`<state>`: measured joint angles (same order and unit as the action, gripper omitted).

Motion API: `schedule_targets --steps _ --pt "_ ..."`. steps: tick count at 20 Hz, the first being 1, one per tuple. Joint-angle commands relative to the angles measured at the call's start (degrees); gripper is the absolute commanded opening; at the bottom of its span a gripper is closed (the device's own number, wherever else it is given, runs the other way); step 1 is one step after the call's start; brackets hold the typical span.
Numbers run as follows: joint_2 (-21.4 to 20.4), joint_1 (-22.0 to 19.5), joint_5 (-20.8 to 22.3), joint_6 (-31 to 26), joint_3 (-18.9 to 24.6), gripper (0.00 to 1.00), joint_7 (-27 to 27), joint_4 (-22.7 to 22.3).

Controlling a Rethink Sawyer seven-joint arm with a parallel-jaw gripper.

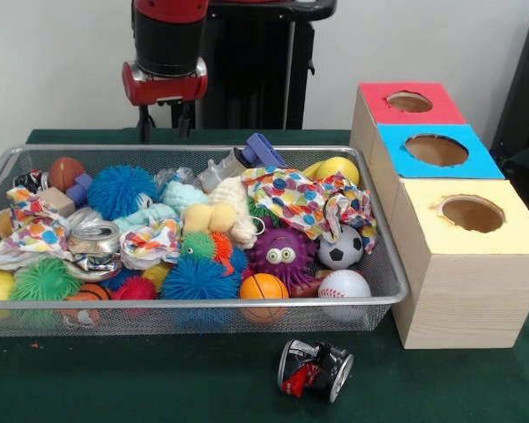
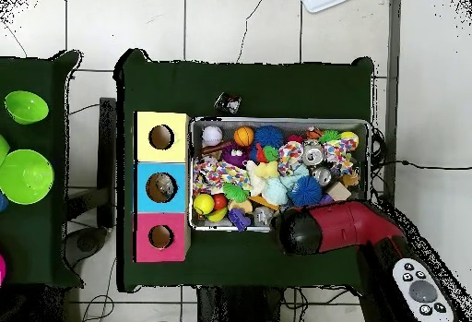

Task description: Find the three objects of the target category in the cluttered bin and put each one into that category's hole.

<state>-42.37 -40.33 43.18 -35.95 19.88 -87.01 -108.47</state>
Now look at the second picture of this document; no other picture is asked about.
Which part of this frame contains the colourful paper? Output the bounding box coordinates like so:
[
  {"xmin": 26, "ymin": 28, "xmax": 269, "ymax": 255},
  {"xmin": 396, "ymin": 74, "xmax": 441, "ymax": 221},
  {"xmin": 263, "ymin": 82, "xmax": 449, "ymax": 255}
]
[
  {"xmin": 323, "ymin": 139, "xmax": 358, "ymax": 174},
  {"xmin": 192, "ymin": 157, "xmax": 252, "ymax": 195}
]

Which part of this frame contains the crushed red black can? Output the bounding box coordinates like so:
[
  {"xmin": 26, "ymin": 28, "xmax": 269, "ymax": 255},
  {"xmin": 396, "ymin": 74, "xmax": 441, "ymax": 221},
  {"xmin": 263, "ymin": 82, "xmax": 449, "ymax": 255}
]
[{"xmin": 213, "ymin": 91, "xmax": 243, "ymax": 115}]

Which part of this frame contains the crushed clear plastic bottle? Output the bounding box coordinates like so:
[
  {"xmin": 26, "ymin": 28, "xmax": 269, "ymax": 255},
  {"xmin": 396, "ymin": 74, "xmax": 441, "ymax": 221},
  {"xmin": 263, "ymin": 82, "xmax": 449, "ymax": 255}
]
[{"xmin": 155, "ymin": 174, "xmax": 176, "ymax": 196}]

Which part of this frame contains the wooden box with three holes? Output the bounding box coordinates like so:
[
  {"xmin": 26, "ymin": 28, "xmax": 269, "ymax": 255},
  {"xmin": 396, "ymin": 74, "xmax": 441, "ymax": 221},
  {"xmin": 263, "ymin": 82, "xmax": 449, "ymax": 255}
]
[{"xmin": 132, "ymin": 111, "xmax": 192, "ymax": 263}]

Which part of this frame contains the purple spiky monster toy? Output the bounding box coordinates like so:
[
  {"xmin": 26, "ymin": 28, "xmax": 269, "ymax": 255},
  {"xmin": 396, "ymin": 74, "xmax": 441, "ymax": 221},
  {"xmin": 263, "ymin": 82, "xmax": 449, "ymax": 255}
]
[{"xmin": 219, "ymin": 141, "xmax": 252, "ymax": 170}]

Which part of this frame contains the orange foam basketball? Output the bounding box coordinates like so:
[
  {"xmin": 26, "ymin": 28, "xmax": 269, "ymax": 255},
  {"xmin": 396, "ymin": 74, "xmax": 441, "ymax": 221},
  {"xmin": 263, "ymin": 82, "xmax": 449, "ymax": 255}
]
[{"xmin": 232, "ymin": 125, "xmax": 255, "ymax": 148}]

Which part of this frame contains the white foam baseball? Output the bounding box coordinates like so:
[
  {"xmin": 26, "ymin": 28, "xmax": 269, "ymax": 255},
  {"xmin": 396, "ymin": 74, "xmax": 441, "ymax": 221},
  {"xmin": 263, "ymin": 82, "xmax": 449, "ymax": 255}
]
[{"xmin": 201, "ymin": 125, "xmax": 224, "ymax": 148}]

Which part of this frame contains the red plastic ball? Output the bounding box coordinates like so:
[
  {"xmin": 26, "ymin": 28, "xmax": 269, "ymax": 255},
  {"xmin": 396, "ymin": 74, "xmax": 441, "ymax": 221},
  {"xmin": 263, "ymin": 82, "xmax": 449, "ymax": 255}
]
[{"xmin": 212, "ymin": 193, "xmax": 229, "ymax": 211}]

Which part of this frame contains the blue spiky rubber ball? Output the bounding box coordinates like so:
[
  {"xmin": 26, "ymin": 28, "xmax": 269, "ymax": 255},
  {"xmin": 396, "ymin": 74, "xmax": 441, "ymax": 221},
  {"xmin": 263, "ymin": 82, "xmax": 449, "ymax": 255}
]
[
  {"xmin": 287, "ymin": 175, "xmax": 324, "ymax": 208},
  {"xmin": 253, "ymin": 125, "xmax": 285, "ymax": 149}
]

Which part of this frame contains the crushed silver can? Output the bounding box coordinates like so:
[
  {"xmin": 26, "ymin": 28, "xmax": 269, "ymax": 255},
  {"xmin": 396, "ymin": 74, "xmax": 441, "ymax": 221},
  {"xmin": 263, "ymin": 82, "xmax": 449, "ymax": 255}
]
[{"xmin": 301, "ymin": 140, "xmax": 325, "ymax": 166}]

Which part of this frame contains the dark green table cloth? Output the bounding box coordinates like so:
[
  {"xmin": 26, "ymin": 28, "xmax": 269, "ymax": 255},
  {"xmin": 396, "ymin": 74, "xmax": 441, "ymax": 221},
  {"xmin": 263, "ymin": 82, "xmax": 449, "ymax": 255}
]
[
  {"xmin": 115, "ymin": 48, "xmax": 375, "ymax": 293},
  {"xmin": 0, "ymin": 50, "xmax": 84, "ymax": 289}
]

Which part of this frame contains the grey round floor base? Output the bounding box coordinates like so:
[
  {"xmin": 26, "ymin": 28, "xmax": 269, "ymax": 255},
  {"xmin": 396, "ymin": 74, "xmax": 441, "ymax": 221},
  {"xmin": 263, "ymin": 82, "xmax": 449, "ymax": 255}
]
[{"xmin": 65, "ymin": 225, "xmax": 109, "ymax": 268}]

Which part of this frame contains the white tray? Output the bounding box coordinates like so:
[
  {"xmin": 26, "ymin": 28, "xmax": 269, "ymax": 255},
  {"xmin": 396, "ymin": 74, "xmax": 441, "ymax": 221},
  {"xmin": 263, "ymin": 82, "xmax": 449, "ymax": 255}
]
[{"xmin": 299, "ymin": 0, "xmax": 367, "ymax": 15}]

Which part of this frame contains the lime green bowl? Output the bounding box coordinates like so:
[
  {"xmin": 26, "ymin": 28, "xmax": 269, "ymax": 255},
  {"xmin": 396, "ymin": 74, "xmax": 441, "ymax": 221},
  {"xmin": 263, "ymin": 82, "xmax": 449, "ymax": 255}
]
[
  {"xmin": 0, "ymin": 134, "xmax": 11, "ymax": 166},
  {"xmin": 4, "ymin": 89, "xmax": 50, "ymax": 125},
  {"xmin": 0, "ymin": 149, "xmax": 55, "ymax": 206}
]

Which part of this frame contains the shallow wire mesh bin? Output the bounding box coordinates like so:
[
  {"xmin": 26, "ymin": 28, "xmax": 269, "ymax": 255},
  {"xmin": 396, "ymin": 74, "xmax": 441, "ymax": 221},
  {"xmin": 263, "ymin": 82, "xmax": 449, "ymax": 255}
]
[{"xmin": 187, "ymin": 115, "xmax": 372, "ymax": 233}]

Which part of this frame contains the thin black floor cable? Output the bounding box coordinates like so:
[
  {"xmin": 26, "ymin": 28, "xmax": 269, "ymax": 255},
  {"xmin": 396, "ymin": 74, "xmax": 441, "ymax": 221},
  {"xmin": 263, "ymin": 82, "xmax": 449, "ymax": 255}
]
[{"xmin": 235, "ymin": 0, "xmax": 267, "ymax": 64}]

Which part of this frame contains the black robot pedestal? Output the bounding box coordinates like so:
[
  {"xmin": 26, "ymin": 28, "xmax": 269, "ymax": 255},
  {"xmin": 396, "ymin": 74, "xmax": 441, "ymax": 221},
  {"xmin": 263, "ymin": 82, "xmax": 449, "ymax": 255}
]
[{"xmin": 196, "ymin": 285, "xmax": 285, "ymax": 322}]

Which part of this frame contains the black power cable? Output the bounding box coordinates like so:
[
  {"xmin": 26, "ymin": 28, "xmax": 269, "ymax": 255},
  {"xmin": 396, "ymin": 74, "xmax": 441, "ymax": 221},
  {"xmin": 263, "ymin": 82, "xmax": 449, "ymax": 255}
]
[{"xmin": 372, "ymin": 158, "xmax": 472, "ymax": 171}]

